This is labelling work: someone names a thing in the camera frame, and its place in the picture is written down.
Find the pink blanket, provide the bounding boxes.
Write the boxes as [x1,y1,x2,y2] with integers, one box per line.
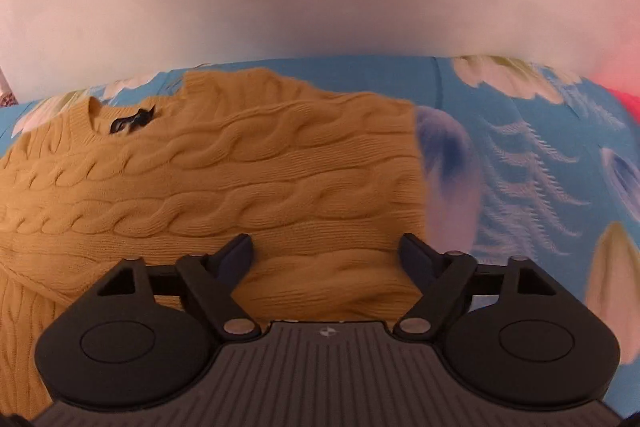
[596,72,640,124]

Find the mustard cable-knit cardigan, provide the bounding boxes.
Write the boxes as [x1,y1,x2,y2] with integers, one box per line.
[1,69,425,417]

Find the blue floral bed sheet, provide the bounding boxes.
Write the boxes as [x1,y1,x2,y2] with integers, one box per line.
[1,56,639,415]

